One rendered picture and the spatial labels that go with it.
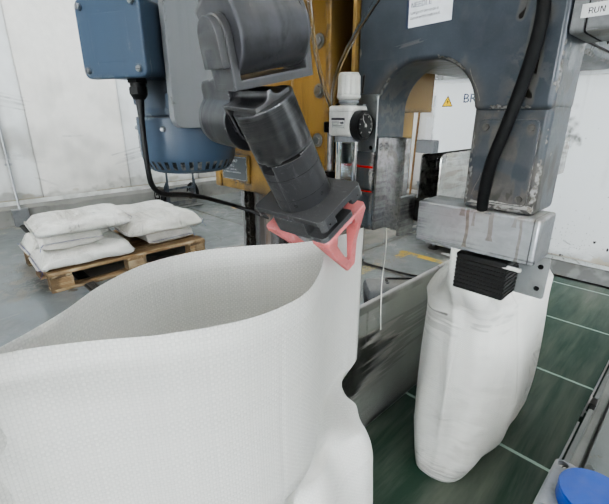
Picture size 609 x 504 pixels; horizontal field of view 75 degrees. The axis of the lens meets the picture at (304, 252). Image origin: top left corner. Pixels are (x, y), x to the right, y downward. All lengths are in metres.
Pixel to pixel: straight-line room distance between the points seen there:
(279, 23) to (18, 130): 5.09
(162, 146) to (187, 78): 0.11
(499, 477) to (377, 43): 0.95
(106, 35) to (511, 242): 0.54
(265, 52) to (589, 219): 3.06
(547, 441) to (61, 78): 5.31
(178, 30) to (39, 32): 4.94
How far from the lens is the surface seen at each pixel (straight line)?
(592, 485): 0.49
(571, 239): 3.34
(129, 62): 0.58
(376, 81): 0.57
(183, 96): 0.58
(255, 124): 0.35
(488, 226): 0.50
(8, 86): 5.38
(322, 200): 0.39
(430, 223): 0.53
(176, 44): 0.59
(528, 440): 1.26
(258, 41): 0.34
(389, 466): 1.09
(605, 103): 3.24
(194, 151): 0.63
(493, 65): 0.50
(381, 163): 0.58
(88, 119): 5.53
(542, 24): 0.47
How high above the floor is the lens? 1.17
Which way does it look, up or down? 19 degrees down
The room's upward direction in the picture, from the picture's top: straight up
